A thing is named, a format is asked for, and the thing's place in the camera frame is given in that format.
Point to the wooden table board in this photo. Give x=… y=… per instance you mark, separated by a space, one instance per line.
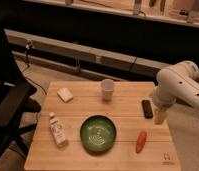
x=78 y=131

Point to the green ceramic bowl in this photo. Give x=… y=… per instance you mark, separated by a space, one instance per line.
x=98 y=133

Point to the white rectangular block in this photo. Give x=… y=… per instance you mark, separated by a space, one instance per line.
x=65 y=94

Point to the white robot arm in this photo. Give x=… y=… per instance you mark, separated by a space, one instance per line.
x=175 y=81

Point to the black office chair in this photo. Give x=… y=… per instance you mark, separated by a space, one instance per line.
x=15 y=99

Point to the black rectangular device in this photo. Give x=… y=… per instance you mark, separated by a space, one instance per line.
x=148 y=113

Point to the orange carrot toy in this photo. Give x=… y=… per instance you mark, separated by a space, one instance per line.
x=141 y=141

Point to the white plastic bottle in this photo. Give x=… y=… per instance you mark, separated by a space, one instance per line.
x=57 y=130

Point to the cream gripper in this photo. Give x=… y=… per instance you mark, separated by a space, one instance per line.
x=160 y=115

